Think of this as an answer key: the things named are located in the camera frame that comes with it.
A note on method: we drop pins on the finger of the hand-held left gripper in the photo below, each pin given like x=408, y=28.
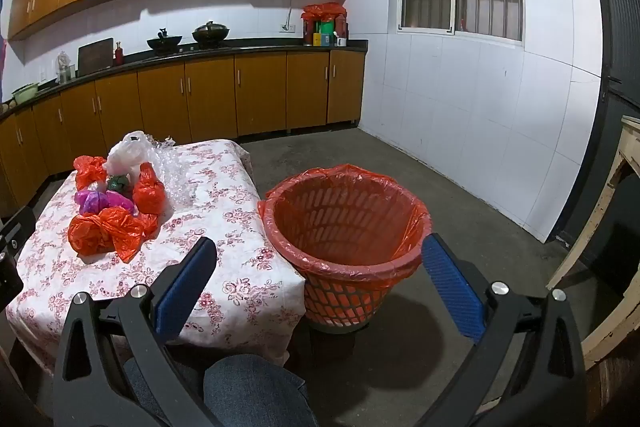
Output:
x=17, y=232

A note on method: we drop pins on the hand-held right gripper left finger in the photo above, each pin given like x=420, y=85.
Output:
x=185, y=287

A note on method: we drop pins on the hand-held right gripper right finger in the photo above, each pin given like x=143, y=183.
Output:
x=452, y=292

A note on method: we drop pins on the large orange plastic bag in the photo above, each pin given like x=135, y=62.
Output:
x=95, y=232

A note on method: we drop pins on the purple plastic bag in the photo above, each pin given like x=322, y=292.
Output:
x=95, y=202

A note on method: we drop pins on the red plastic mesh basket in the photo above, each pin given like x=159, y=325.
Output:
x=345, y=302

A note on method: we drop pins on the clear bubble wrap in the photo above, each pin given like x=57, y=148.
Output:
x=175, y=177

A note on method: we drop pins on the green foil wrapper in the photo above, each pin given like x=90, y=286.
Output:
x=119, y=183

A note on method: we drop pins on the orange bin liner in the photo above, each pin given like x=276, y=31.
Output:
x=340, y=269

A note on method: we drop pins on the white plastic bag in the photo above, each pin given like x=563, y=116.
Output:
x=125, y=154

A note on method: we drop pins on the floral tablecloth table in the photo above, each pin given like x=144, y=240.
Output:
x=240, y=257

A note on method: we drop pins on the person's left leg in jeans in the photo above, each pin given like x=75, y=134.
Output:
x=142, y=382

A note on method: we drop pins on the green basin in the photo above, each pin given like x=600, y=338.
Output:
x=25, y=94

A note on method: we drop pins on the dark cutting board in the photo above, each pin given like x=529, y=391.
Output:
x=95, y=57

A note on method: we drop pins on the row of lower wooden cabinets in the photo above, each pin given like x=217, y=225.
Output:
x=210, y=92

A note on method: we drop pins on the black wok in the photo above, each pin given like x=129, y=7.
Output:
x=164, y=43

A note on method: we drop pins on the black lidded pot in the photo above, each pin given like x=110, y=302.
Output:
x=210, y=34

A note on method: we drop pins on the black kitchen countertop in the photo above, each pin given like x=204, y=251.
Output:
x=260, y=44

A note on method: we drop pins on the red plastic container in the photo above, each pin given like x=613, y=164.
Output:
x=308, y=33

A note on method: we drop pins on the dark red bottle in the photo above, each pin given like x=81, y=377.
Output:
x=342, y=28

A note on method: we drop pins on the green box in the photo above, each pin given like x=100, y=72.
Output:
x=327, y=33

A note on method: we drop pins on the dark metal door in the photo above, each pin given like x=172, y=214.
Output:
x=620, y=57

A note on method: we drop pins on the orange bag over condiments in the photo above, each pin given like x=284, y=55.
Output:
x=325, y=12

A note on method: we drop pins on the white wooden frame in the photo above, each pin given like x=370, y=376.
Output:
x=600, y=207

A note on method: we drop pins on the wall socket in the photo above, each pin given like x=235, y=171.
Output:
x=287, y=27

